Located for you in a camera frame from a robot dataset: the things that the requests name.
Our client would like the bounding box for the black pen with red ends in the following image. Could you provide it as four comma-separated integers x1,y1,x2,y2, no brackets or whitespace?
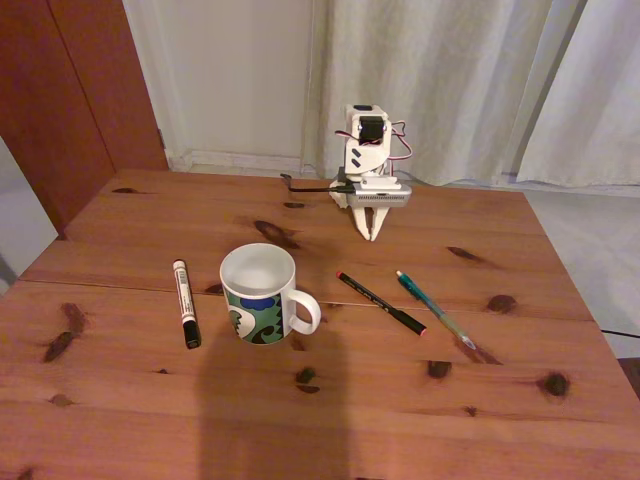
336,270,428,337

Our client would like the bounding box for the teal mechanical pencil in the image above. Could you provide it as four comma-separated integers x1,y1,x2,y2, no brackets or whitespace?
395,270,476,350

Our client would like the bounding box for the white marker with black cap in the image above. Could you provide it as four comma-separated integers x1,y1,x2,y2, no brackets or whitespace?
172,258,203,351

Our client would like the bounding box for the white mug, green blue pattern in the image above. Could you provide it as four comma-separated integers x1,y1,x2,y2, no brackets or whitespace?
219,242,322,346

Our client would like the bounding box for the wide white curtain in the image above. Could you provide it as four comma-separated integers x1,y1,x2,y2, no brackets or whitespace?
299,0,589,187

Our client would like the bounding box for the narrow white curtain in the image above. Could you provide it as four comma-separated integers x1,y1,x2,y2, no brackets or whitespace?
514,0,640,189

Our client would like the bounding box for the brown wooden cabinet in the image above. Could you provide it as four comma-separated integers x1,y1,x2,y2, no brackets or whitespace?
0,0,169,241

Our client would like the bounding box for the silver camera box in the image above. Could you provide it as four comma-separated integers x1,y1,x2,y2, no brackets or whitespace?
348,180,413,210

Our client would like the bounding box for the black camera cable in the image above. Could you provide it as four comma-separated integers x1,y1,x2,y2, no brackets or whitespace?
279,173,354,197

